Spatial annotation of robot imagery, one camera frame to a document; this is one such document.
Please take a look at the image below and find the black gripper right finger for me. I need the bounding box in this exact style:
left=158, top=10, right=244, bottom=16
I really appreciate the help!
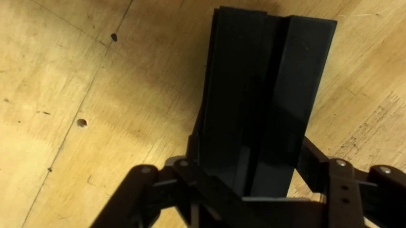
left=296, top=135, right=406, bottom=228

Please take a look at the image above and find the long black grooved piece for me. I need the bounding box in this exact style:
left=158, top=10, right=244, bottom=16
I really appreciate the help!
left=192, top=5, right=339, bottom=200

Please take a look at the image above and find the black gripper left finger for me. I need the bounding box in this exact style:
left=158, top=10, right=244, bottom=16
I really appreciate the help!
left=90, top=132, right=222, bottom=228

